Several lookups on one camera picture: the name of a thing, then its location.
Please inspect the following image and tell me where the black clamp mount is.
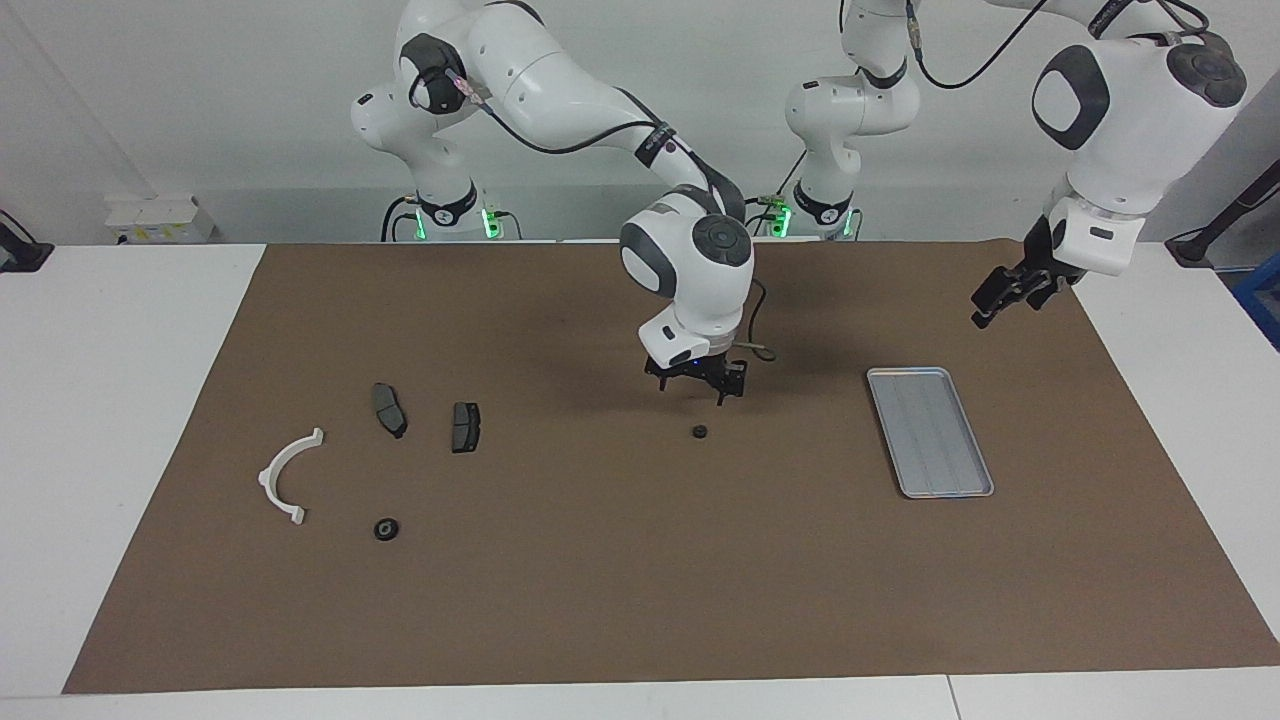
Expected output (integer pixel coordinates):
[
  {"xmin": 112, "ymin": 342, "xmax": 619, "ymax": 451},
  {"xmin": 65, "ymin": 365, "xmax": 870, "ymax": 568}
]
[{"xmin": 0, "ymin": 210, "xmax": 54, "ymax": 273}]

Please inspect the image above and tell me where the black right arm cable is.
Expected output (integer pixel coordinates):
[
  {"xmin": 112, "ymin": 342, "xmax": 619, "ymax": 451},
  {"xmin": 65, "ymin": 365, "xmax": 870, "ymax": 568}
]
[{"xmin": 405, "ymin": 60, "xmax": 781, "ymax": 366}]

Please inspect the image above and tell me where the white half-ring bracket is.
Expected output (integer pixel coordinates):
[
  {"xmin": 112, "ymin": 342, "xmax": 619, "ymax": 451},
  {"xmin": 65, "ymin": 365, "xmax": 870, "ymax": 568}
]
[{"xmin": 258, "ymin": 428, "xmax": 325, "ymax": 525}]

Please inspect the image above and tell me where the blue crate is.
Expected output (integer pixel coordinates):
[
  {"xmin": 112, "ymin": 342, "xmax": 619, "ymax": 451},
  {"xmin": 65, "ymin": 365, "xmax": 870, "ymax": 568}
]
[{"xmin": 1232, "ymin": 255, "xmax": 1280, "ymax": 351}]

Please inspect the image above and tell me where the white cardboard box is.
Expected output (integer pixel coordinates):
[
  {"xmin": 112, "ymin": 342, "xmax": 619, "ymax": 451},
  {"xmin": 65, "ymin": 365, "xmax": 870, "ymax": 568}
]
[{"xmin": 105, "ymin": 195, "xmax": 216, "ymax": 244}]

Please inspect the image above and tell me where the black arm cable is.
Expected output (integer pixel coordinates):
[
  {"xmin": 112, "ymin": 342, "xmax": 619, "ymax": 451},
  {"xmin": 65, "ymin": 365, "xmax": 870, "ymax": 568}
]
[
  {"xmin": 905, "ymin": 0, "xmax": 1211, "ymax": 91},
  {"xmin": 405, "ymin": 60, "xmax": 781, "ymax": 366}
]

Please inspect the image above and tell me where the silver metal tray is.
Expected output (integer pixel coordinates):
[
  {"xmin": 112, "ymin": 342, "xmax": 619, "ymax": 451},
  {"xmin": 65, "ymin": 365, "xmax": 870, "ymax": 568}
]
[{"xmin": 866, "ymin": 367, "xmax": 996, "ymax": 500}]

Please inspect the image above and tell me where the black stand pole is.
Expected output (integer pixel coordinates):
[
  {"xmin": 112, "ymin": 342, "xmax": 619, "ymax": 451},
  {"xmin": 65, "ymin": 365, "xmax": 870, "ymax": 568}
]
[{"xmin": 1165, "ymin": 155, "xmax": 1280, "ymax": 267}]

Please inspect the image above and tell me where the brown table mat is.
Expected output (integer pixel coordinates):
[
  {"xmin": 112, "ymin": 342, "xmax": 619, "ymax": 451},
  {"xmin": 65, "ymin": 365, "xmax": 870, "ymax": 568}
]
[{"xmin": 62, "ymin": 240, "xmax": 1280, "ymax": 694}]

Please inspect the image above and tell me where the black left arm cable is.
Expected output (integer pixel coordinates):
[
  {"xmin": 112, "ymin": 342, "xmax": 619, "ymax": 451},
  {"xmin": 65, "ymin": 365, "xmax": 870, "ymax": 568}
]
[{"xmin": 905, "ymin": 0, "xmax": 1211, "ymax": 91}]

